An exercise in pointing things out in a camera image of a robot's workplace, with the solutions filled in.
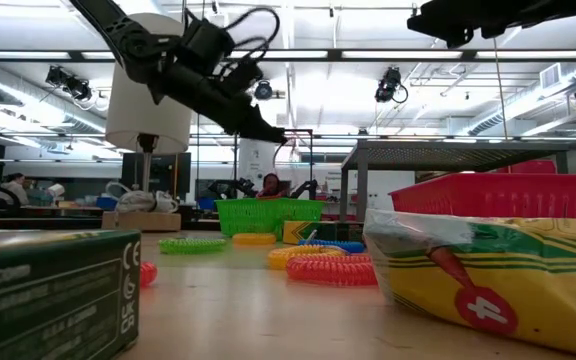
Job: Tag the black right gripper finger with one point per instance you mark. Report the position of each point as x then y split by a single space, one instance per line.
435 17

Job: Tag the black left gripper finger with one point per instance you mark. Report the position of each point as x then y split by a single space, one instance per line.
230 124
263 130

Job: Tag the green plastic basket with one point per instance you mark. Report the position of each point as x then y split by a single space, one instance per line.
263 215

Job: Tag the yellow coil wristband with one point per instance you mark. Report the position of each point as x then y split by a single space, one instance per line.
253 239
293 255

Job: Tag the Crayola crayon box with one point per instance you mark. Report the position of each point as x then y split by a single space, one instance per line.
313 231
43 295

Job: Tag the green coil wristband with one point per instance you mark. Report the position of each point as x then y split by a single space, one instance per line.
190 246

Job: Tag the blue coil wristband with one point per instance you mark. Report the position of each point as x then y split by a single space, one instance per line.
338 245

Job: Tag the red coil wristband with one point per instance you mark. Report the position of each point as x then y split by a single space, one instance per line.
330 272
148 274

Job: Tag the red plastic basket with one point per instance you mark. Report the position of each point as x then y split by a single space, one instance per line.
493 195

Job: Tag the plastic-wrapped crayon packet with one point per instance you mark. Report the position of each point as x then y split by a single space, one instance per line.
493 290

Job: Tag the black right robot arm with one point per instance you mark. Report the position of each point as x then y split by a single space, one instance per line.
568 10

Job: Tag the black background robot arm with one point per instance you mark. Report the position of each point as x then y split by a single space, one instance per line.
233 187
303 187

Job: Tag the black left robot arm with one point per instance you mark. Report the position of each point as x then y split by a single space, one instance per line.
118 30

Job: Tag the white pillar sign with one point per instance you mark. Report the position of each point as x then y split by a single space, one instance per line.
255 160

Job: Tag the white shade table lamp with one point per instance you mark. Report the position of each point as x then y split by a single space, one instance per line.
148 100

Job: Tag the person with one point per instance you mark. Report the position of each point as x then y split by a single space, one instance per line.
14 187
270 185

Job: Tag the blue container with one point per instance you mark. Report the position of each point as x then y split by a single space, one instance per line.
207 203

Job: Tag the grey perforated metal shelf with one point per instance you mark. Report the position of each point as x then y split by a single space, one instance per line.
443 155

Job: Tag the red storage bin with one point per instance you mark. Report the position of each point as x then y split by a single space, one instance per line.
528 166

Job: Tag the black stand frame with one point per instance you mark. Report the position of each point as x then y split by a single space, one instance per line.
300 131

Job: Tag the round black ceiling camera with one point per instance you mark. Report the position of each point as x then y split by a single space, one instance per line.
263 90

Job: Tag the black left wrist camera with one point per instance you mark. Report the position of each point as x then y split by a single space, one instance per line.
243 75

